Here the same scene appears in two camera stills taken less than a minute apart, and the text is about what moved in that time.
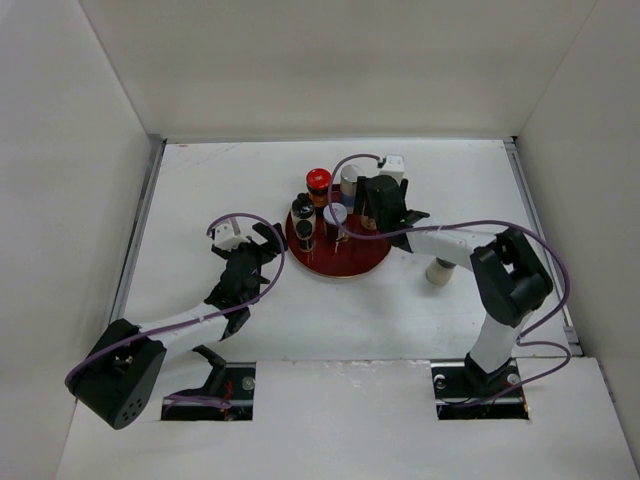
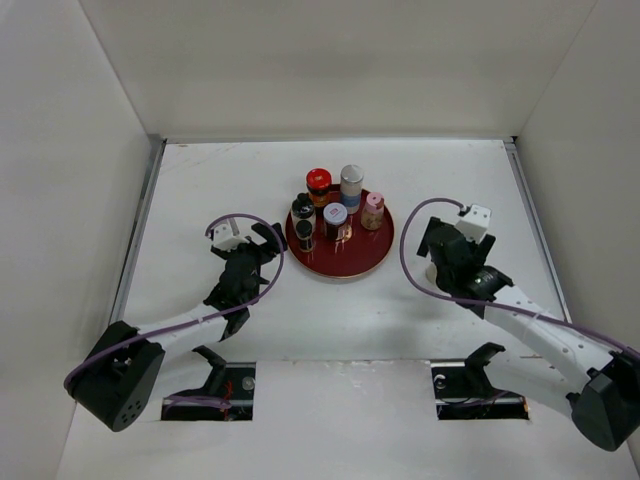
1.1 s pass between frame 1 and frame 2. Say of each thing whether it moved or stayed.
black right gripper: moved
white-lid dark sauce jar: stayed
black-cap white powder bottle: stayed
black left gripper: stayed
